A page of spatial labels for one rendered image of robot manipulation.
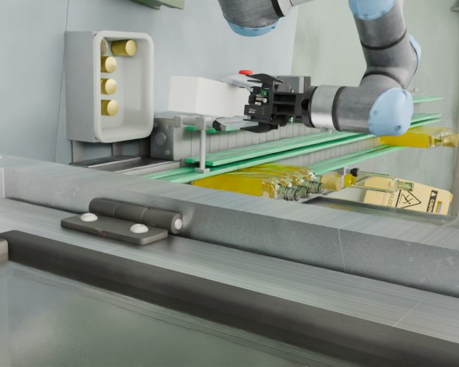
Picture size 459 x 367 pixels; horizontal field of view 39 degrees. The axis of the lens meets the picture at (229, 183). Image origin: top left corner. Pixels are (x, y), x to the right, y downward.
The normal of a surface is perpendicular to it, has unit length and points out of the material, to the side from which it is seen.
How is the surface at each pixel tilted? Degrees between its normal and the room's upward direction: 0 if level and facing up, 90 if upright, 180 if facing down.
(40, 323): 90
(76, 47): 90
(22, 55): 0
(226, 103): 0
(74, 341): 90
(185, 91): 90
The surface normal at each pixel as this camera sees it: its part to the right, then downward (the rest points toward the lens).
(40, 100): 0.83, 0.13
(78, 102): -0.55, 0.15
